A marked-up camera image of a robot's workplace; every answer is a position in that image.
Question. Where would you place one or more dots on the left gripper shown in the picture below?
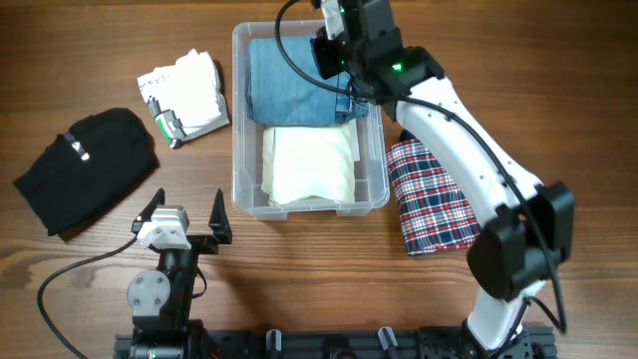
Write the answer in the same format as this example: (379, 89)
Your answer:
(220, 224)

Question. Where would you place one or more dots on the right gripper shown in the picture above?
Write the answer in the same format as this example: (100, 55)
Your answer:
(323, 47)

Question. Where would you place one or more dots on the blue jeans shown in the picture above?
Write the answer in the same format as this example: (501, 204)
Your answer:
(277, 96)

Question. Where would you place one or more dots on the beige cloth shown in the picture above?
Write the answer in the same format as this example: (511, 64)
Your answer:
(304, 162)

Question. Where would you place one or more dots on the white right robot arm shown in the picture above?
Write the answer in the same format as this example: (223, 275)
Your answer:
(526, 226)

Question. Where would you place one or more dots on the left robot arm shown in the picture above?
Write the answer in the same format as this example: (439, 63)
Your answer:
(161, 298)

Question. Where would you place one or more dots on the folded white printed t-shirt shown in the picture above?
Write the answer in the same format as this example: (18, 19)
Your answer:
(185, 98)

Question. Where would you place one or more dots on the folded black garment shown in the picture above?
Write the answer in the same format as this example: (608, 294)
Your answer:
(88, 169)

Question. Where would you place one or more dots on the clear plastic storage bin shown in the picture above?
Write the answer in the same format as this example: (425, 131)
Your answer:
(372, 189)

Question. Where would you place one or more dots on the folded plaid shirt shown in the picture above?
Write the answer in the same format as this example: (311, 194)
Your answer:
(435, 215)

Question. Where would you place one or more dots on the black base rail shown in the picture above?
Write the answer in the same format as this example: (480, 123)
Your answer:
(427, 342)

